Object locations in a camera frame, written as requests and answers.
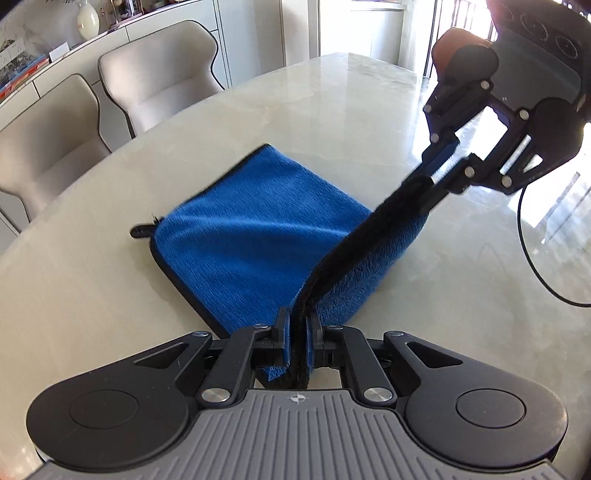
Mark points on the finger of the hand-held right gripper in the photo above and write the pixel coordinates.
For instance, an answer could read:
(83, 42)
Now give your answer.
(489, 173)
(441, 154)

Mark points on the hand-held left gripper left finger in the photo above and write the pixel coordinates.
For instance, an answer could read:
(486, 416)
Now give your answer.
(288, 339)

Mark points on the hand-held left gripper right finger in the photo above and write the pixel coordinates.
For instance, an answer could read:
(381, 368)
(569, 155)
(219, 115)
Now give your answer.
(310, 341)

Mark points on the blue and grey towel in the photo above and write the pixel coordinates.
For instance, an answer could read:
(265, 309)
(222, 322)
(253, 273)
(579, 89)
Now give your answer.
(240, 244)

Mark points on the person's right hand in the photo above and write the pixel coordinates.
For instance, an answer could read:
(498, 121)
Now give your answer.
(457, 39)

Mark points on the beige dining chair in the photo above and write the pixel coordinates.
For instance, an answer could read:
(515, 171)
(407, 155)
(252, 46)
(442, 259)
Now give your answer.
(157, 74)
(46, 134)

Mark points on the white card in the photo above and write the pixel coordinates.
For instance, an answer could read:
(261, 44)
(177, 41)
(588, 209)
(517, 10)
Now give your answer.
(59, 52)

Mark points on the stack of books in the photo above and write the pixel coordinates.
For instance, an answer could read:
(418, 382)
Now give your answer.
(21, 76)

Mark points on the white vase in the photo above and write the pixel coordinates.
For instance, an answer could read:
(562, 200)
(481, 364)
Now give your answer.
(87, 21)

